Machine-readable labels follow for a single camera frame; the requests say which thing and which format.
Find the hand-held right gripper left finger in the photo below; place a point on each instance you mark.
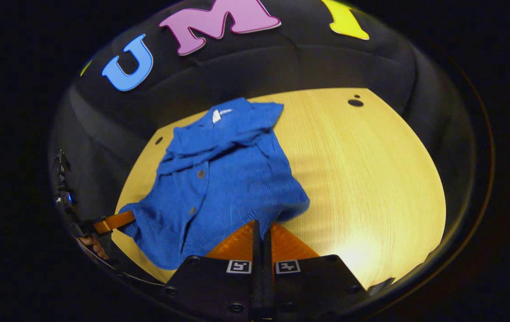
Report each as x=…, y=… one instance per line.
x=219, y=286

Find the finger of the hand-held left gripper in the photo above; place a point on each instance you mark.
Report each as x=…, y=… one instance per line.
x=114, y=222

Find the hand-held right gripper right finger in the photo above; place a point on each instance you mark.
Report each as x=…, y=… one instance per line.
x=313, y=286

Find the blue button-up shirt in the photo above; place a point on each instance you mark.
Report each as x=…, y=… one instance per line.
x=219, y=188

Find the black backdrop cloth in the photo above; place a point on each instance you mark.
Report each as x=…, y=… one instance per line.
x=308, y=62

